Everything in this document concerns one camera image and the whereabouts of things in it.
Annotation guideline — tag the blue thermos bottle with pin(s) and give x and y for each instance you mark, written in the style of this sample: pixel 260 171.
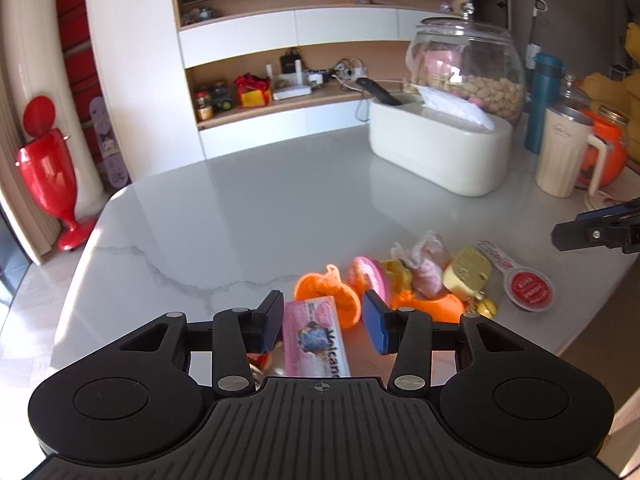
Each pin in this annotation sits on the blue thermos bottle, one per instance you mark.
pixel 542 105

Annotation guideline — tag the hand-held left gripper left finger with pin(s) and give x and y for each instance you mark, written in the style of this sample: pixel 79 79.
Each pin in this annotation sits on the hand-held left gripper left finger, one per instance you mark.
pixel 272 322

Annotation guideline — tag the small glass jar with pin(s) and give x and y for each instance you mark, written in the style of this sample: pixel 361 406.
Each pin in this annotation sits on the small glass jar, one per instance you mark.
pixel 575 95

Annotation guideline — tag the orange plastic toy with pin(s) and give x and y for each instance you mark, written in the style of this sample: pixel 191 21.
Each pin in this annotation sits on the orange plastic toy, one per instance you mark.
pixel 435 307

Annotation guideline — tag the small labelled jar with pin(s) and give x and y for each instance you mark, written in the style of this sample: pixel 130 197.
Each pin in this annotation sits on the small labelled jar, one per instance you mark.
pixel 203 106

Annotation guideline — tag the white wall cabinet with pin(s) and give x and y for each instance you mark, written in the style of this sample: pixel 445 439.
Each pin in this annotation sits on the white wall cabinet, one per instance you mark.
pixel 250 35

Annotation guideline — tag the pink doll cloth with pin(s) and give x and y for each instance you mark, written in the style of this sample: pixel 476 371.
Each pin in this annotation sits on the pink doll cloth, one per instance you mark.
pixel 425 270

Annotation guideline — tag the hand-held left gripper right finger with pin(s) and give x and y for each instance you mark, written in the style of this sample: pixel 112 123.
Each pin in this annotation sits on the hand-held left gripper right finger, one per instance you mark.
pixel 375 325

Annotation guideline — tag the black remote control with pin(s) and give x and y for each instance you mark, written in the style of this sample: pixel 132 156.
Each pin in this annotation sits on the black remote control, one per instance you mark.
pixel 377 91

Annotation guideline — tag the white tissue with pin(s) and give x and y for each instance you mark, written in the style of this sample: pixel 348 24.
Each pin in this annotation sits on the white tissue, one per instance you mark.
pixel 455 107

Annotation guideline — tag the white power strip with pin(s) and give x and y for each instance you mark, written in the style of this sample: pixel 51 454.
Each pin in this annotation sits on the white power strip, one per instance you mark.
pixel 345 70

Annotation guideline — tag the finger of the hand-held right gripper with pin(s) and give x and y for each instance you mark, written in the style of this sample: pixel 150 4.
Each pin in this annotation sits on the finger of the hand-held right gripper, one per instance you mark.
pixel 595 234

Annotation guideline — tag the green toy car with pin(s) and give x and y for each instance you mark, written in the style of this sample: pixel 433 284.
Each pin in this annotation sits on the green toy car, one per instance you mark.
pixel 221 97

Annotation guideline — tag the small doll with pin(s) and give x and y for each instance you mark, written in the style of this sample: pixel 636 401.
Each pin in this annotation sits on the small doll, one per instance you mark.
pixel 257 360

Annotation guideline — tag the purple skateboard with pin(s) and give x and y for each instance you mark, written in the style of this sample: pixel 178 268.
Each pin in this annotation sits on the purple skateboard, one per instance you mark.
pixel 107 150

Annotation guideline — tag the white tissue box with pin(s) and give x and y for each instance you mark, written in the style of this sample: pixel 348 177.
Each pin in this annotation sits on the white tissue box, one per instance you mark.
pixel 435 150

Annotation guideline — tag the orange toy pumpkin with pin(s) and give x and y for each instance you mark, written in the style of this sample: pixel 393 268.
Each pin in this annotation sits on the orange toy pumpkin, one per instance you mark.
pixel 320 287

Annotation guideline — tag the white router box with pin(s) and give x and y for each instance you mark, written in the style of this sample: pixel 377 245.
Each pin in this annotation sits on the white router box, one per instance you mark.
pixel 291 92

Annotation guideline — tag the yellow plush toy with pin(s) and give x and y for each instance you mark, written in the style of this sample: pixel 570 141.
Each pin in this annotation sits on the yellow plush toy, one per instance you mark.
pixel 610 90

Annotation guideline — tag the orange kettle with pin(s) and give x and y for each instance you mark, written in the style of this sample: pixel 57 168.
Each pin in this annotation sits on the orange kettle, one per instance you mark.
pixel 612 155

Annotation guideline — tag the large glass jar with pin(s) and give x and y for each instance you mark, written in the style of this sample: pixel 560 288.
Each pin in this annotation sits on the large glass jar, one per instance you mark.
pixel 480 60

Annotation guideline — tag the pink toy donut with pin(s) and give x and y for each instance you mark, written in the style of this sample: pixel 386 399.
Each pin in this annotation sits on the pink toy donut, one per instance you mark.
pixel 370 272

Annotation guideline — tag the pink printed box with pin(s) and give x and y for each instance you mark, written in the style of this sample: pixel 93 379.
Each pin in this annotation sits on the pink printed box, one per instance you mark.
pixel 305 340

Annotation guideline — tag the white tower air conditioner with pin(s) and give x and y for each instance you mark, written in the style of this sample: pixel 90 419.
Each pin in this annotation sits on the white tower air conditioner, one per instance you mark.
pixel 40 35

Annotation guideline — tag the yellow toy cheese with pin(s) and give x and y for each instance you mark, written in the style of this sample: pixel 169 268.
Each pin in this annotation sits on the yellow toy cheese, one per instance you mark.
pixel 467 270

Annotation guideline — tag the red gift box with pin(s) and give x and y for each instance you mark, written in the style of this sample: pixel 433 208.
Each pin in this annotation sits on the red gift box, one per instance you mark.
pixel 252 92

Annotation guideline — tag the red goblet shaped bin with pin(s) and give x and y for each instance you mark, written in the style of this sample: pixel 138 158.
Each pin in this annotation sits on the red goblet shaped bin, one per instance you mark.
pixel 45 170

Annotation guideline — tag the black box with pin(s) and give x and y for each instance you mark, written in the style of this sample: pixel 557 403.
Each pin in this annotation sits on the black box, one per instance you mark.
pixel 291 62

